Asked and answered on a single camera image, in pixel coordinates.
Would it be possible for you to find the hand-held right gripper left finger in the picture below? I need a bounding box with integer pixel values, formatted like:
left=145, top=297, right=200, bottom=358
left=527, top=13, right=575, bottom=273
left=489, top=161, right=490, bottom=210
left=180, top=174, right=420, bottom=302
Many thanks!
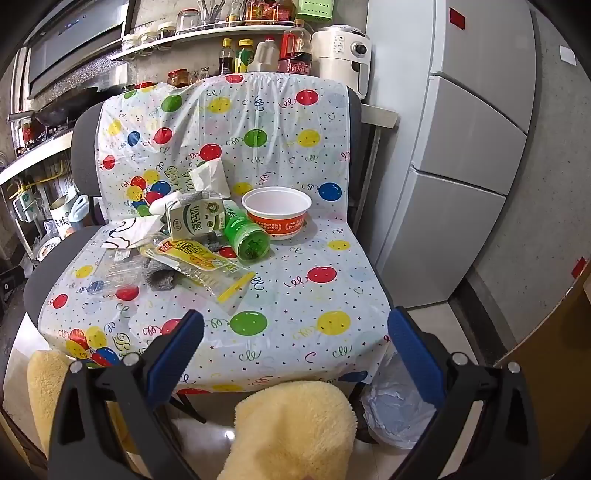
left=48, top=310, right=205, bottom=480

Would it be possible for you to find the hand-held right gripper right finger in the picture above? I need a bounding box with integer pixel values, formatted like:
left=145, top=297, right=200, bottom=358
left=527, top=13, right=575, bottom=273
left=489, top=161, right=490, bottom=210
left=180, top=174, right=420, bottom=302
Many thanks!
left=389, top=307, right=541, bottom=480

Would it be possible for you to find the trash bin with white bag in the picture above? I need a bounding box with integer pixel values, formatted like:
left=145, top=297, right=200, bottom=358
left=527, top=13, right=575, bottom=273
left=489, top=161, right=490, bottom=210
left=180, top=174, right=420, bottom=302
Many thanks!
left=360, top=351, right=446, bottom=450

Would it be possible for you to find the yellow snack wrapper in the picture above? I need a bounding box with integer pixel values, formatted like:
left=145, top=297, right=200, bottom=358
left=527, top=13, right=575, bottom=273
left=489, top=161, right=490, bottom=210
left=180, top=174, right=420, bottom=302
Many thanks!
left=139, top=237, right=257, bottom=303

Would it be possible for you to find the green white milk carton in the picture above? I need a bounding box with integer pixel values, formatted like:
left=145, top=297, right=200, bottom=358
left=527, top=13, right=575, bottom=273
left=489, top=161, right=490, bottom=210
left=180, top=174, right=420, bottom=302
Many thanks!
left=165, top=199, right=227, bottom=241

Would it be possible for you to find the green plastic bottle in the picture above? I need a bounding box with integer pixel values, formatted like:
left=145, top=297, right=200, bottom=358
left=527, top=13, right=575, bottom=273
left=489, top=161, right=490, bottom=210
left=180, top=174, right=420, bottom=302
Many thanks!
left=223, top=199, right=271, bottom=263

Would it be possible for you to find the grey steel wool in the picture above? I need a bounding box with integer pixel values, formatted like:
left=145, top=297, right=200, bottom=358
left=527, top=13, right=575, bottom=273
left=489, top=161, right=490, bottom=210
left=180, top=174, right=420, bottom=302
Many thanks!
left=141, top=256, right=181, bottom=291

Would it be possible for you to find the clear plastic bag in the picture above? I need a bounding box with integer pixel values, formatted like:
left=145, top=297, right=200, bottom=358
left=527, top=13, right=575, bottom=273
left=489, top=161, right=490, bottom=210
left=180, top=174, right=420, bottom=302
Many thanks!
left=81, top=249, right=153, bottom=301

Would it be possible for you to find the white paper with black print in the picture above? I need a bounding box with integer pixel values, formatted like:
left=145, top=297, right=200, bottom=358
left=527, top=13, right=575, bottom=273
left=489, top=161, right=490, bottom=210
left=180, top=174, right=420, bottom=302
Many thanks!
left=99, top=217, right=162, bottom=252

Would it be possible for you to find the brown wooden cabinet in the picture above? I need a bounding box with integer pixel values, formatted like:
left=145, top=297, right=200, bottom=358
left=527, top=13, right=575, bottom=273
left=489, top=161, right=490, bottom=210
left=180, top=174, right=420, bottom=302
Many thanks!
left=499, top=277, right=591, bottom=462

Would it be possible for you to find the yellow fluffy cloth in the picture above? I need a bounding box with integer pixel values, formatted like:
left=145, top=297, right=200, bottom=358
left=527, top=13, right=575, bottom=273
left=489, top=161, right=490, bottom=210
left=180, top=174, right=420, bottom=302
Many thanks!
left=27, top=351, right=75, bottom=462
left=224, top=381, right=358, bottom=480

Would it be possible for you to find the white grey sponge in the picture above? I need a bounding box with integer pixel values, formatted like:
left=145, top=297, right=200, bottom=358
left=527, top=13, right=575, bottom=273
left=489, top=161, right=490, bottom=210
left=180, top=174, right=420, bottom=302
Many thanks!
left=148, top=190, right=208, bottom=217

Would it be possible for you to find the white orange paper bowl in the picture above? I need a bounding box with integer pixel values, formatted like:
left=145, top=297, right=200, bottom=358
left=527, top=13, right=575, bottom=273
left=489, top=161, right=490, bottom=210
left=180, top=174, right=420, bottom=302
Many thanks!
left=241, top=187, right=313, bottom=241

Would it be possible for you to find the blue plastic jug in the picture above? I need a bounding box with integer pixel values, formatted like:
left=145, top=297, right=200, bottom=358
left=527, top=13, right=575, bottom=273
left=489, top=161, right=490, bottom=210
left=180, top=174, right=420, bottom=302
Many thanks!
left=67, top=194, right=90, bottom=232

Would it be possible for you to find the crumpled white tissue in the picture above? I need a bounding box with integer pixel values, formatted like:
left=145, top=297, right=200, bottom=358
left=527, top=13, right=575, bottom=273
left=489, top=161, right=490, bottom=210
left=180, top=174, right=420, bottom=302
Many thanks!
left=187, top=159, right=230, bottom=195

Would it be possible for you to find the round tin can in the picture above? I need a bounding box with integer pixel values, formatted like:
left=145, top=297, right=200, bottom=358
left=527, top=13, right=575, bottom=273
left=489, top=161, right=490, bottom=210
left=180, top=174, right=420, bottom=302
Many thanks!
left=48, top=194, right=75, bottom=238

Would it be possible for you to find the silver refrigerator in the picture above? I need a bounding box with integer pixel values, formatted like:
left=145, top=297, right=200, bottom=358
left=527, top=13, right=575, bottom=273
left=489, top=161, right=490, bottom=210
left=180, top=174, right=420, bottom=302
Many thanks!
left=365, top=0, right=539, bottom=305

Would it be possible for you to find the balloon print plastic cover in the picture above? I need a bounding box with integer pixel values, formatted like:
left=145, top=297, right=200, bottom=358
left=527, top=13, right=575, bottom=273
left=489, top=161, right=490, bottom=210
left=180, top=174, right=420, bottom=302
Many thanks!
left=39, top=71, right=393, bottom=393

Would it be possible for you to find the black wok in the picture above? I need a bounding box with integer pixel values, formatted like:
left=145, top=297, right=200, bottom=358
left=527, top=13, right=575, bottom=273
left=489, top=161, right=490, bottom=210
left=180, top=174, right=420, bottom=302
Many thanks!
left=34, top=85, right=100, bottom=125

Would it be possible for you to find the dark sauce bottle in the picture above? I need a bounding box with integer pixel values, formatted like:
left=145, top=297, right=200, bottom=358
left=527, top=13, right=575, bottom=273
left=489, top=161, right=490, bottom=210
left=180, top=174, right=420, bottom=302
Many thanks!
left=218, top=38, right=236, bottom=75

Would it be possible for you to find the yellow green bottle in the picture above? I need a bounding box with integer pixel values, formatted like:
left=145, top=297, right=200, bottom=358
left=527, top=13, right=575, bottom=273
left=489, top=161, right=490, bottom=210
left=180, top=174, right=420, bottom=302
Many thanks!
left=235, top=39, right=256, bottom=73

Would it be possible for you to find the white plastic jug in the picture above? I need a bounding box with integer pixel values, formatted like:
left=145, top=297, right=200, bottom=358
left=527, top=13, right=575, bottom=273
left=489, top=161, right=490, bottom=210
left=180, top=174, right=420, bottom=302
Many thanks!
left=253, top=36, right=282, bottom=73

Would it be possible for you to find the white kitchen appliance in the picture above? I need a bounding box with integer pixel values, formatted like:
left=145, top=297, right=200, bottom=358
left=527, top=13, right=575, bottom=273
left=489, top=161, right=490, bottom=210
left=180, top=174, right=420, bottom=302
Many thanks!
left=311, top=24, right=372, bottom=100

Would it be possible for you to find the steel range hood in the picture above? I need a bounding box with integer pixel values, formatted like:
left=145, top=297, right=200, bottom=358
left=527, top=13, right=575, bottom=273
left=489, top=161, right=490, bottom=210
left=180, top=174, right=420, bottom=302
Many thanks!
left=25, top=0, right=139, bottom=100

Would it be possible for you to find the utensil holder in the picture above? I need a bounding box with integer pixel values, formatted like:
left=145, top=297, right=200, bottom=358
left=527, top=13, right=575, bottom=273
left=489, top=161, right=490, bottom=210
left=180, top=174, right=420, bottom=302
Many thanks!
left=198, top=0, right=227, bottom=26

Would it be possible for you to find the green plastic basket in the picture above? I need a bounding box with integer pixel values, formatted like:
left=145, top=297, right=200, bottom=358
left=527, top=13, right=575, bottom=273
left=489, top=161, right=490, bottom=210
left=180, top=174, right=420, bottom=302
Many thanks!
left=295, top=0, right=335, bottom=21

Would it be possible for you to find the white wall shelf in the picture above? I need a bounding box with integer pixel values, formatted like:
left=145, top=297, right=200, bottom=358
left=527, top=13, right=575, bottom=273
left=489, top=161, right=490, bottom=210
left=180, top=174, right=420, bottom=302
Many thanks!
left=111, top=23, right=315, bottom=61

